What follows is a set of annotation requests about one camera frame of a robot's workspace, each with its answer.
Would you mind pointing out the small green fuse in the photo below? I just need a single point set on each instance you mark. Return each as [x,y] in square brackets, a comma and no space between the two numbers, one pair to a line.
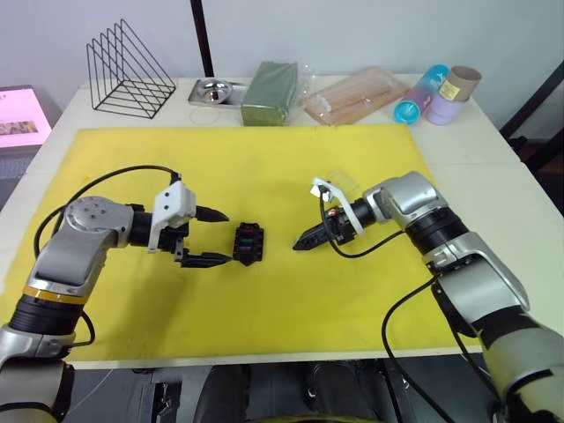
[247,241]

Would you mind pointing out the crumpled clear plastic bag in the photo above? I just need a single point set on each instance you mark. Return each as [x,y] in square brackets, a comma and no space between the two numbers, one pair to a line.
[306,81]

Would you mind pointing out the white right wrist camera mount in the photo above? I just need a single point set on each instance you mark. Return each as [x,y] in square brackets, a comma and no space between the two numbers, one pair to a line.
[348,211]

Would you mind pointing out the shiny round metal bowl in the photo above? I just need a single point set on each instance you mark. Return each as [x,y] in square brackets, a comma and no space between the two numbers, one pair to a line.
[213,91]

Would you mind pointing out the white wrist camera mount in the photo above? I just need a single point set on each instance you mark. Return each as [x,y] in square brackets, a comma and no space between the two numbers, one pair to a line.
[174,200]
[348,211]

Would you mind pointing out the brown cardboard tube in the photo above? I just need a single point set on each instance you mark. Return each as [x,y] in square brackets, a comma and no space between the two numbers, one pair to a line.
[460,83]

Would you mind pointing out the yellow table mat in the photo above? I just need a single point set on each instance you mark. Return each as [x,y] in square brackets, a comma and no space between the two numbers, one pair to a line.
[273,176]

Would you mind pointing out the small purple fuse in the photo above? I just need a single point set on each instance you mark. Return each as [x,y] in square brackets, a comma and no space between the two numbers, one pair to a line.
[245,251]

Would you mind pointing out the teal and pink cup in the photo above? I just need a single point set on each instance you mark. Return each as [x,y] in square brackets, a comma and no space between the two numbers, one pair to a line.
[418,99]

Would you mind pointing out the silver metal tray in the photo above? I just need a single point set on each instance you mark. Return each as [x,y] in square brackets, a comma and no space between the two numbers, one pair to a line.
[240,90]

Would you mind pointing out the black metal frame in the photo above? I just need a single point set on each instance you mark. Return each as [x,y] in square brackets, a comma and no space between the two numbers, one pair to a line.
[539,114]

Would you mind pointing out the clear plastic fuse box cover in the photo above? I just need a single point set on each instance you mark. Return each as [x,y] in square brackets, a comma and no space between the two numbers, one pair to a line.
[346,180]

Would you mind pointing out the pink lit screen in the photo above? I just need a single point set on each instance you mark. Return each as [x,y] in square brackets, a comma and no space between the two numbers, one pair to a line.
[20,114]

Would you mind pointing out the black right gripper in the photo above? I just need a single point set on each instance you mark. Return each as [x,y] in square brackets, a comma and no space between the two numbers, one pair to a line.
[340,227]

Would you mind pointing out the black vertical pole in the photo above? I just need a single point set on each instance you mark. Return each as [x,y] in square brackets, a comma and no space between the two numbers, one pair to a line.
[203,39]

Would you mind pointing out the wooden sticks in plastic pack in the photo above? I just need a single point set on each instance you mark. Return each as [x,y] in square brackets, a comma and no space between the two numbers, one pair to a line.
[352,97]

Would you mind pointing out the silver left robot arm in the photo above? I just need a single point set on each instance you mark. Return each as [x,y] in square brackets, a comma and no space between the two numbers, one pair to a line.
[79,247]

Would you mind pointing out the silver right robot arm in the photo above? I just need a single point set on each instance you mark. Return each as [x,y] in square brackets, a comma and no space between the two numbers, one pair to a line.
[467,264]

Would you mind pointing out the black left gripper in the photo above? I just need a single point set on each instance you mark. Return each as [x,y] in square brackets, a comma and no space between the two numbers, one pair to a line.
[174,240]

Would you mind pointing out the black fuse box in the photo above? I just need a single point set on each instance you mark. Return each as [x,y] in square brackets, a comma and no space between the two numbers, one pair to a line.
[257,247]

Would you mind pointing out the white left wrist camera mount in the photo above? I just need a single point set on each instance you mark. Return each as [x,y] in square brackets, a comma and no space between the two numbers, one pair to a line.
[174,200]

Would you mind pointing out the clear round dish lid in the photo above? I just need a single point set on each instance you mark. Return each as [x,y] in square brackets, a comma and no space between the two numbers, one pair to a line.
[194,116]

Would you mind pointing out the green rectangular block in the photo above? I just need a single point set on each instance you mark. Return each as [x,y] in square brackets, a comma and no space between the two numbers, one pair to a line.
[269,92]

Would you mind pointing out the small red fuse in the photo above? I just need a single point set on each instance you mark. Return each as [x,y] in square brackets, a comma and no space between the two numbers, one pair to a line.
[250,229]

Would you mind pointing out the lavender cup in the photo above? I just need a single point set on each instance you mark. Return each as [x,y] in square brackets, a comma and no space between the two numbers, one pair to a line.
[443,111]

